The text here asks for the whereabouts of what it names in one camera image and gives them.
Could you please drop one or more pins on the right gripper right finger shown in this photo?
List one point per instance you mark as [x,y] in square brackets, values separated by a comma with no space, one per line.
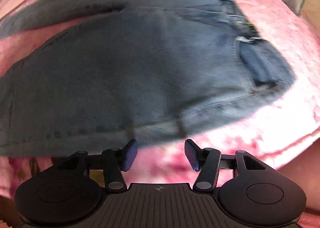
[205,161]

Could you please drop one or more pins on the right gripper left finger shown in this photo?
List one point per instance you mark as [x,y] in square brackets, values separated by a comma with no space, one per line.
[117,161]

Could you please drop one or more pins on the blue denim jeans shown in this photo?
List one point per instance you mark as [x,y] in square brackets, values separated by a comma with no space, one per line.
[151,70]

